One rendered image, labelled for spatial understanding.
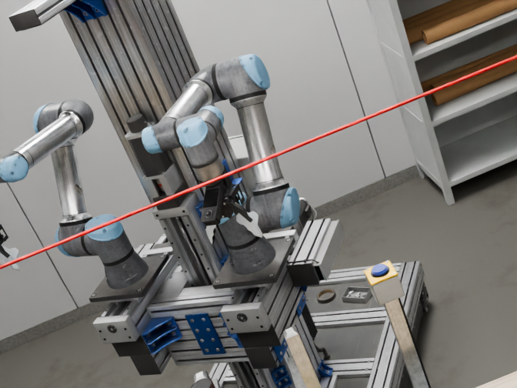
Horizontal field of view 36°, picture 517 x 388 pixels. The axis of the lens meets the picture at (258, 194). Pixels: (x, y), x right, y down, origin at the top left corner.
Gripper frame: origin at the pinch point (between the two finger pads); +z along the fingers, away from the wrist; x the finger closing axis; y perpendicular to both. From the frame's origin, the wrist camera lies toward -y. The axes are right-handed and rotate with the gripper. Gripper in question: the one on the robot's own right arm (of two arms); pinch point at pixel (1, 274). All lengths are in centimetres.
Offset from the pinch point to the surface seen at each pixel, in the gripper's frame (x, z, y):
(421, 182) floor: -62, 132, 253
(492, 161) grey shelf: -108, 118, 240
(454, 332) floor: -97, 132, 115
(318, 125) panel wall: -19, 75, 237
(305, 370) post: -100, 28, -21
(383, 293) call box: -123, 14, -10
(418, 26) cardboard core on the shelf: -87, 34, 245
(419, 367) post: -125, 40, -8
